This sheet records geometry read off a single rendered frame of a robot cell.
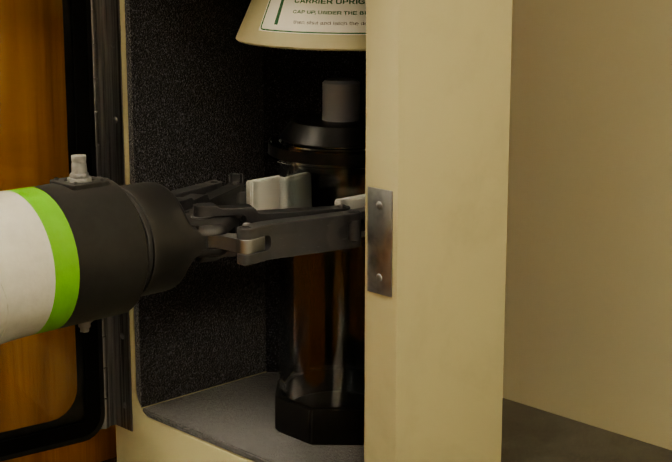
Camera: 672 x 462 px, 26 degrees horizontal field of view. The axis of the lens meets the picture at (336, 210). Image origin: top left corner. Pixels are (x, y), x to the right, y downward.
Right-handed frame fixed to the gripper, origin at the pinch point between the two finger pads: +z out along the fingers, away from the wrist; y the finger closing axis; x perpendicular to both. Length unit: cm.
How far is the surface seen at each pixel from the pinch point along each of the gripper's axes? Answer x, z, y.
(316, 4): -15.3, -5.8, -4.0
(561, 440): 25.3, 26.1, -2.3
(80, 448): 23.6, -8.9, 22.1
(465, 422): 13.1, -1.7, -14.8
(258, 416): 17.8, -3.1, 5.6
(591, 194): 4.4, 34.2, 1.4
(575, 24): -11.2, 34.2, 3.9
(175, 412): 17.8, -7.3, 10.9
